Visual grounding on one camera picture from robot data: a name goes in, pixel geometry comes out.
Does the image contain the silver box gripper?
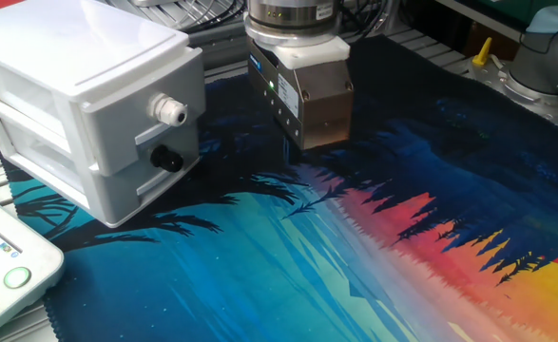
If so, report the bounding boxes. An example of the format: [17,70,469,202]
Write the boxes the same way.
[245,37,356,152]

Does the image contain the white closed drawer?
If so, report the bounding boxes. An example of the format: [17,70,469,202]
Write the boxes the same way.
[0,121,202,229]

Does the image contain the white plastic drawer cabinet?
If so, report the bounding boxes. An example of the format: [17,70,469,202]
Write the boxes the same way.
[0,0,207,230]

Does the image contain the white gripper adapter plate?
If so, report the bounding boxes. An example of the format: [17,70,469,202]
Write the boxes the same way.
[243,33,352,70]

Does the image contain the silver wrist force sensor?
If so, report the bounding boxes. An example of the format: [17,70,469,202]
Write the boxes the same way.
[242,0,343,48]

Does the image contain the colourful landscape print cloth mat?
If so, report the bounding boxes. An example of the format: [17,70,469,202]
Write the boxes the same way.
[0,35,558,342]

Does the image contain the yellow plastic cone piece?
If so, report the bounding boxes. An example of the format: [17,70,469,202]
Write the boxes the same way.
[471,36,494,68]

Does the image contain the white teach pendant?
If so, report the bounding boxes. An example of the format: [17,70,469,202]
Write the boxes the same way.
[0,187,67,342]

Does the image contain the black cable bundle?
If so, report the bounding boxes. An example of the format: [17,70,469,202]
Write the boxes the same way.
[178,0,249,33]

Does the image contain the black round drawer handle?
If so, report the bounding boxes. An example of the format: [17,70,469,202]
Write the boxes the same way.
[149,143,185,174]

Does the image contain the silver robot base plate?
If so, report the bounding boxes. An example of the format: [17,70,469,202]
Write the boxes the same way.
[468,55,558,140]

